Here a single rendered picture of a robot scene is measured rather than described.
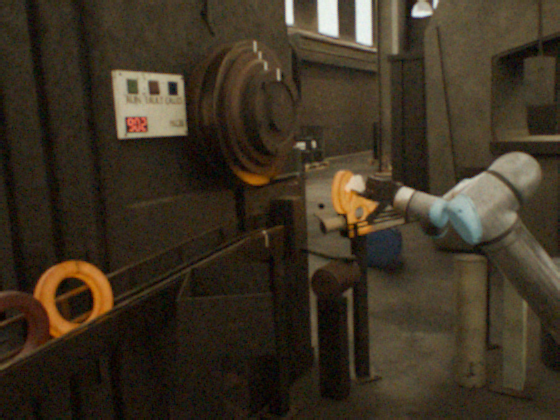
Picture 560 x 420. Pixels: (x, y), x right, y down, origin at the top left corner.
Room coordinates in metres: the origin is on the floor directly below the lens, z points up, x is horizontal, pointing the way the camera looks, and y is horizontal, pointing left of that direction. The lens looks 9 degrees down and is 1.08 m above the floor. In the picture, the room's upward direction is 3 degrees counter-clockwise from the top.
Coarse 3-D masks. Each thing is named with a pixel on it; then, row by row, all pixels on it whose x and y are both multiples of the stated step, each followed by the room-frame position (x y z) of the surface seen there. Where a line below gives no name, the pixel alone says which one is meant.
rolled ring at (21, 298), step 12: (0, 300) 1.03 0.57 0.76; (12, 300) 1.05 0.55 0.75; (24, 300) 1.07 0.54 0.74; (36, 300) 1.09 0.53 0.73; (0, 312) 1.02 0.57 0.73; (24, 312) 1.09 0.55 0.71; (36, 312) 1.09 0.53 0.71; (36, 324) 1.09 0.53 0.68; (48, 324) 1.11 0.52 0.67; (36, 336) 1.09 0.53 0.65; (48, 336) 1.11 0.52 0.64; (24, 348) 1.08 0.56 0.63; (24, 360) 1.05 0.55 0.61
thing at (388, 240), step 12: (396, 228) 3.81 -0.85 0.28; (372, 240) 3.66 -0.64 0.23; (384, 240) 3.65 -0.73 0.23; (396, 240) 3.63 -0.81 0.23; (372, 252) 3.67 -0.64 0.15; (384, 252) 3.65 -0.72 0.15; (396, 252) 3.63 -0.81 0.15; (372, 264) 3.80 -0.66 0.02; (384, 264) 3.67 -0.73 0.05; (396, 264) 3.76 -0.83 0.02
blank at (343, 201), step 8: (336, 176) 1.86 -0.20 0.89; (344, 176) 1.86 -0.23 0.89; (336, 184) 1.84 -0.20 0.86; (344, 184) 1.86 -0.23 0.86; (336, 192) 1.83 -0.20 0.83; (344, 192) 1.93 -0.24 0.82; (336, 200) 1.83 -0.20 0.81; (344, 200) 1.85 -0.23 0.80; (352, 200) 1.91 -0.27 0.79; (336, 208) 1.85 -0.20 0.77; (344, 208) 1.85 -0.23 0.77; (352, 208) 1.91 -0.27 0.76
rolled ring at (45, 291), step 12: (60, 264) 1.20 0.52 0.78; (72, 264) 1.23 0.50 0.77; (84, 264) 1.25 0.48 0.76; (48, 276) 1.17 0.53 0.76; (60, 276) 1.19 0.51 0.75; (72, 276) 1.24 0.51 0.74; (84, 276) 1.25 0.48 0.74; (96, 276) 1.26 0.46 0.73; (36, 288) 1.16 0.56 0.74; (48, 288) 1.16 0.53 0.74; (96, 288) 1.26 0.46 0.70; (108, 288) 1.27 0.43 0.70; (48, 300) 1.14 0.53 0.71; (96, 300) 1.26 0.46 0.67; (108, 300) 1.26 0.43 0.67; (48, 312) 1.13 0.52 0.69; (96, 312) 1.23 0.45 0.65; (60, 324) 1.14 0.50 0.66; (72, 324) 1.16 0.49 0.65
